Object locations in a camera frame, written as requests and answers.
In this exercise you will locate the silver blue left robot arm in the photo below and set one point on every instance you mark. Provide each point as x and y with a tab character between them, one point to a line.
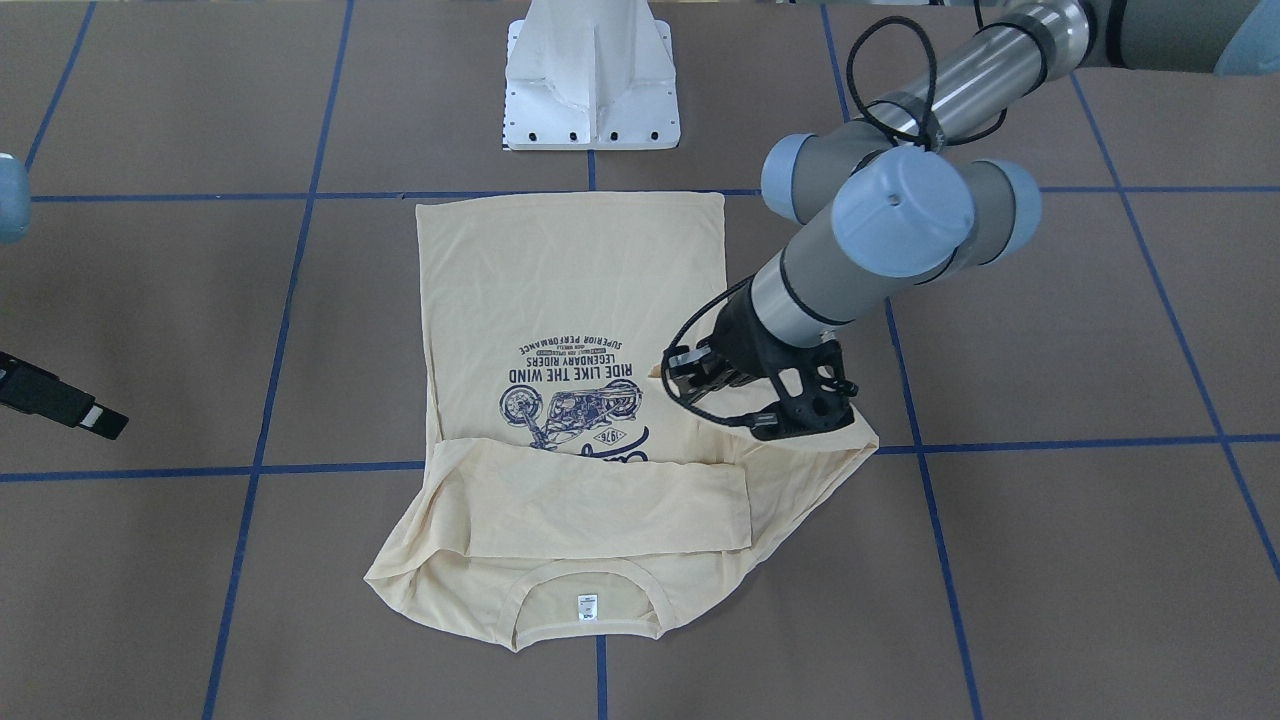
880	207

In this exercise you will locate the beige long-sleeve printed shirt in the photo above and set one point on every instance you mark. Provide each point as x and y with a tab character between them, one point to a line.
565	493

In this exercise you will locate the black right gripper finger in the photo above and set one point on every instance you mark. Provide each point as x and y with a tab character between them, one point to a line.
31	390

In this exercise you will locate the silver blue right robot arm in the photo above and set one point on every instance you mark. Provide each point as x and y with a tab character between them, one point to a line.
15	204

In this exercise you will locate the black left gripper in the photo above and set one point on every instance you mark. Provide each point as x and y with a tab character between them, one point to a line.
741	337

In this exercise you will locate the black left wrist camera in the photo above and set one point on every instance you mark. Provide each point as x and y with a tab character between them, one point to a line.
814	393

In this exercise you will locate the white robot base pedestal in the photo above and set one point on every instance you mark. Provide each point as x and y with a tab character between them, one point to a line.
590	75

